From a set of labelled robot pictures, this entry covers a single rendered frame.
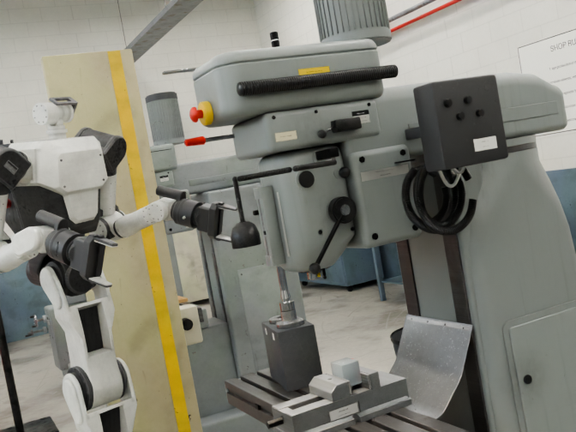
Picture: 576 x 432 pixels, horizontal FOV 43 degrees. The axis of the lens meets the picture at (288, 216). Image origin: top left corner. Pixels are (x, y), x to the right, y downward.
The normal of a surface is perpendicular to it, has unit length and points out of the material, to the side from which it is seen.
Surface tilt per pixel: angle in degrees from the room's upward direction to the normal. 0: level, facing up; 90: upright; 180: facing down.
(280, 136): 90
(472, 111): 90
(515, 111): 90
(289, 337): 90
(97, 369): 81
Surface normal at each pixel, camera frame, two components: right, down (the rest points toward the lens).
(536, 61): -0.89, 0.18
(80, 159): 0.87, 0.00
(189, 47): 0.43, -0.03
